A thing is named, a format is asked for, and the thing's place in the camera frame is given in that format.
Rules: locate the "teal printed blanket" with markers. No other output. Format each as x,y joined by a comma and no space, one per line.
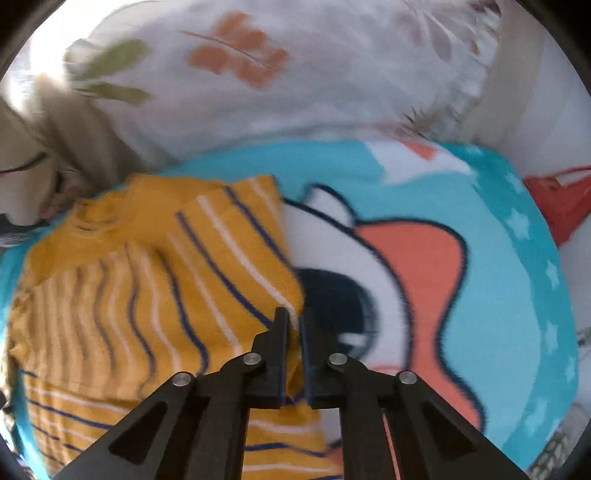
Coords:
498,300

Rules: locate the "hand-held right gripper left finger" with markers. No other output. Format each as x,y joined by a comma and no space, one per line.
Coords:
280,350

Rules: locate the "white floral leaf pillow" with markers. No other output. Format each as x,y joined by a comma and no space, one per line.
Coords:
323,92

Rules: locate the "red bag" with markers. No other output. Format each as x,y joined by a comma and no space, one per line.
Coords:
561,203

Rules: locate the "yellow striped shirt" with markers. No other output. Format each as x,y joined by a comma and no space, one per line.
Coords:
138,277

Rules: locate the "white butterfly print pillow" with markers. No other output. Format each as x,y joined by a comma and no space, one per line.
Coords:
23,152

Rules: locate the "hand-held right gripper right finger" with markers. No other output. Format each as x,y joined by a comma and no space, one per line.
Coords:
310,355

